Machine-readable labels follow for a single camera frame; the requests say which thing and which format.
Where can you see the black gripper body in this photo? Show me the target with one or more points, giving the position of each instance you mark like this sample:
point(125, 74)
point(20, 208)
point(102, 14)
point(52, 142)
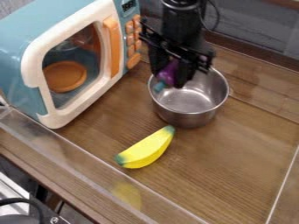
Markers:
point(177, 33)

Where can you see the yellow toy banana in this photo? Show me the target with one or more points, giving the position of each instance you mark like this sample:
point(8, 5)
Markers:
point(147, 150)

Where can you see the silver metal pot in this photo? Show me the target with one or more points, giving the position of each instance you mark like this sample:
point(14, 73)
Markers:
point(191, 106)

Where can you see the orange microwave turntable plate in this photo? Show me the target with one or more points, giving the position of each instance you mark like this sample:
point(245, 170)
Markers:
point(64, 76)

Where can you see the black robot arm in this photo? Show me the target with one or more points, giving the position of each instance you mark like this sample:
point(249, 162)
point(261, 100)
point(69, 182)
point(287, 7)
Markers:
point(179, 52)

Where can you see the purple toy eggplant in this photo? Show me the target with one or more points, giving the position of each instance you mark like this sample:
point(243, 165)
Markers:
point(165, 76)

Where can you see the clear acrylic barrier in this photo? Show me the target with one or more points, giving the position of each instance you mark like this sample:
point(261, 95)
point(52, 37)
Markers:
point(94, 187)

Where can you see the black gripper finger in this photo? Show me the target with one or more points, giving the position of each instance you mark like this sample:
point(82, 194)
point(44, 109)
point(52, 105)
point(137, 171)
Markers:
point(159, 59)
point(184, 70)

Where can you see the blue toy microwave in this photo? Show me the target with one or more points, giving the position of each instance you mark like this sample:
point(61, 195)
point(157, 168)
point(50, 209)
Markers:
point(93, 32)

